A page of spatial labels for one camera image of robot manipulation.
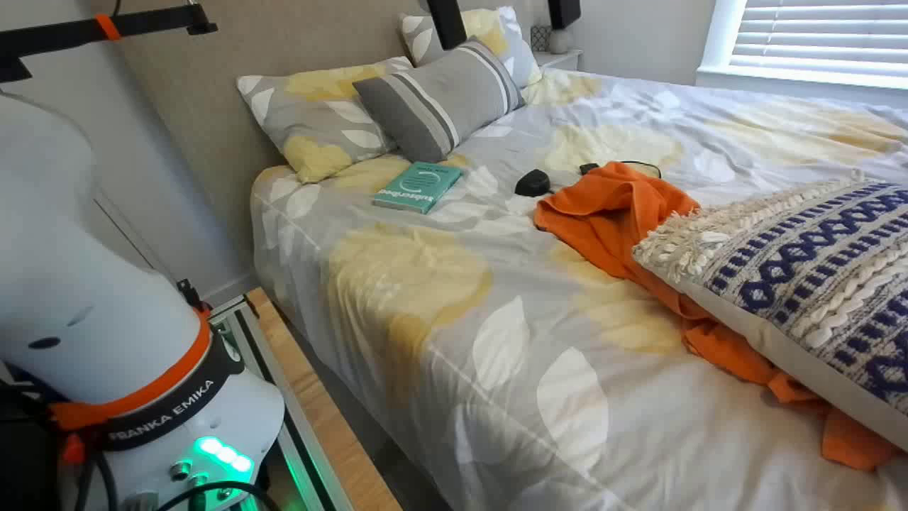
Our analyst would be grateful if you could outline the orange towel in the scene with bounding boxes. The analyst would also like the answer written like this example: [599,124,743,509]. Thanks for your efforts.
[529,158,901,475]

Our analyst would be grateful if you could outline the white table lamp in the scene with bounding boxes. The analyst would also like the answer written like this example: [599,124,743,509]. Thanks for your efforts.
[526,19,580,56]

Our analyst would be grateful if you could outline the nightstand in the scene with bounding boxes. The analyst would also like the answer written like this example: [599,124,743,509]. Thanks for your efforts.
[536,47,587,74]

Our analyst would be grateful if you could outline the grey striped pillow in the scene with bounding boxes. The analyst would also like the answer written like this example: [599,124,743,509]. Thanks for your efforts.
[350,37,526,165]

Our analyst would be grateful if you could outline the teal book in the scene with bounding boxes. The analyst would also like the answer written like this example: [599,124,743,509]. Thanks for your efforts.
[368,158,467,215]

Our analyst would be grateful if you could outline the black rounded charger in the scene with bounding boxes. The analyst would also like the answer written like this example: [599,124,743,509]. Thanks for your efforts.
[509,168,555,199]

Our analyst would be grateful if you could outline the grey upholstered headboard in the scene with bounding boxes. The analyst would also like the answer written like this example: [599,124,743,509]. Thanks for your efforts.
[88,0,555,287]

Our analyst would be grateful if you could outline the white window blinds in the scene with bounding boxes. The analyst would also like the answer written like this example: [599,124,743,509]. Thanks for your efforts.
[694,0,908,94]

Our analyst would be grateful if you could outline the leaf print duvet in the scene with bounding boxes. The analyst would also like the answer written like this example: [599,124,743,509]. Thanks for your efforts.
[247,64,908,511]

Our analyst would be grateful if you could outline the blue white patterned pillow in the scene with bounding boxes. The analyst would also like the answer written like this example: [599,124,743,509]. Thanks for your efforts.
[629,171,908,453]

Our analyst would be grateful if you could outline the wooden robot platform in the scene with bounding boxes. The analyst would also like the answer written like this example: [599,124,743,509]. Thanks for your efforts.
[209,287,404,511]

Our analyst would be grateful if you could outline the thin black cable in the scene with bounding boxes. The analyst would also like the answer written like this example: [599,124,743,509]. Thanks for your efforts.
[617,157,665,181]

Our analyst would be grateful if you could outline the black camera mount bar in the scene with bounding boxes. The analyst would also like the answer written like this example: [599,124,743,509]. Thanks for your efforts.
[0,2,221,86]

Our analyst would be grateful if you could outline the black base cable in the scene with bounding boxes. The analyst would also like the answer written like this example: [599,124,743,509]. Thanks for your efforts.
[153,476,284,511]

